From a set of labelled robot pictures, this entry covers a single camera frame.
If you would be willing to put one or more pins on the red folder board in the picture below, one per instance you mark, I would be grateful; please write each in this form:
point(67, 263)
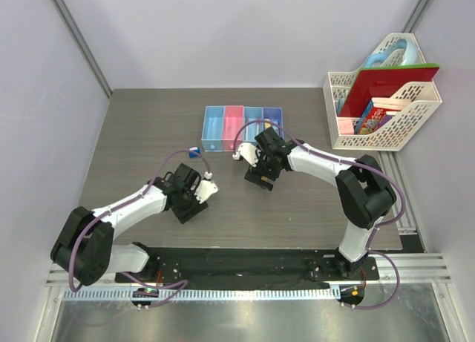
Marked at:
point(382, 82)

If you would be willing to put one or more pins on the pink sticky note block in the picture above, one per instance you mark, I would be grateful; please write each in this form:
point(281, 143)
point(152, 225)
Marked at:
point(345, 126)

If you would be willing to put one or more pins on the pink drawer box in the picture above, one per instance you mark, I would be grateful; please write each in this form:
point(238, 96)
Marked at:
point(232, 122)

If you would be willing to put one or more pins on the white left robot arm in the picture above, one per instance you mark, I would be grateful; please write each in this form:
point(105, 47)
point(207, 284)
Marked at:
point(86, 249)

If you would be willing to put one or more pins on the colourful book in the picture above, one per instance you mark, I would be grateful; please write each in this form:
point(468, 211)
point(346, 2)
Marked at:
point(372, 115)

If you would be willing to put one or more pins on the teal blue drawer box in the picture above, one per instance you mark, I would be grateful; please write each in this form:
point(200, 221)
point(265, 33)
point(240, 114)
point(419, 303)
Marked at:
point(251, 131)

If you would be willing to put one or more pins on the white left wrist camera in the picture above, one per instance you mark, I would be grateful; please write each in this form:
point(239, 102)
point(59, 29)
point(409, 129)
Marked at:
point(206, 188)

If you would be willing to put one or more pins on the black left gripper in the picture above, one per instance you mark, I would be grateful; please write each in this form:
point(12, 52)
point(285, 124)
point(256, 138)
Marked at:
point(184, 215)

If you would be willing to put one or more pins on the small blue box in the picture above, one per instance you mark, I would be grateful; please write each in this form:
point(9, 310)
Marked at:
point(194, 152)

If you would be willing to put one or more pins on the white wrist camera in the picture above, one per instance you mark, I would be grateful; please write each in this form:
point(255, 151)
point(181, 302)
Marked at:
point(206, 188)
point(250, 153)

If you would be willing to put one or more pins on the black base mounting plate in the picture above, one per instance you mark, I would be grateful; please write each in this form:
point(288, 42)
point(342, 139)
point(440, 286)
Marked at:
point(196, 265)

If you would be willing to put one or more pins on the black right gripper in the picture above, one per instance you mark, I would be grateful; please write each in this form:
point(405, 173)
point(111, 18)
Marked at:
point(254, 174)

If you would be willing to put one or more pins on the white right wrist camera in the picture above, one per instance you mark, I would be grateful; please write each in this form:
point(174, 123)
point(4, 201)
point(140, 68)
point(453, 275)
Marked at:
point(250, 153)

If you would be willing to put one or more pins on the light blue drawer box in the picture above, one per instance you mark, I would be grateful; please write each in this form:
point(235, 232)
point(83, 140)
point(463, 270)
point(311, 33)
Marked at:
point(212, 132)

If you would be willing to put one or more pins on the white perforated file rack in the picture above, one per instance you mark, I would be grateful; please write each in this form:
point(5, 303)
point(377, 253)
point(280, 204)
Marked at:
point(423, 99)

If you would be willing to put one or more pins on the white slotted cable duct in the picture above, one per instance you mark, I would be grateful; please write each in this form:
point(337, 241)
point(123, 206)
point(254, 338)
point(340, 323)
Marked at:
point(135, 294)

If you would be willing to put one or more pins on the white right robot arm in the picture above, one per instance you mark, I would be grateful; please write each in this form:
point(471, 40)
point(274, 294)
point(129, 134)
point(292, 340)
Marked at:
point(365, 192)

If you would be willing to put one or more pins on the purple drawer box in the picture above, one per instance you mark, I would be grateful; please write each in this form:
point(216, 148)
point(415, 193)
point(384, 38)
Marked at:
point(273, 115)

